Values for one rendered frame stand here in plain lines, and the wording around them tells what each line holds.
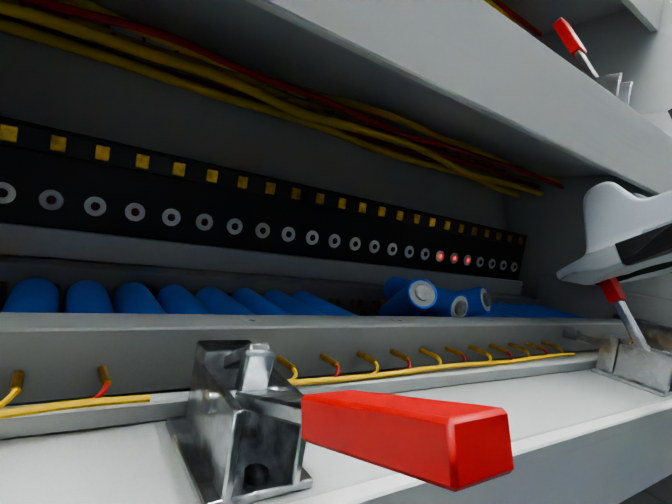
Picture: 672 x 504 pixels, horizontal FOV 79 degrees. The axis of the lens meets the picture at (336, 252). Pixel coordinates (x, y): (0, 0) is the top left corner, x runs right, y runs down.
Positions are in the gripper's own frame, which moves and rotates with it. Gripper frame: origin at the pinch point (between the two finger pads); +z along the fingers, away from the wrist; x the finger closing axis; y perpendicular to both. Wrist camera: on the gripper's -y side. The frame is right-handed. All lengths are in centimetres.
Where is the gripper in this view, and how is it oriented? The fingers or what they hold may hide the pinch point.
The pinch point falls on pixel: (586, 281)
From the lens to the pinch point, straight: 34.2
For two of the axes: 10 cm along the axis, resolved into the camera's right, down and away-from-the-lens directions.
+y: -1.3, -9.3, 3.5
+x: -8.2, -1.0, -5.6
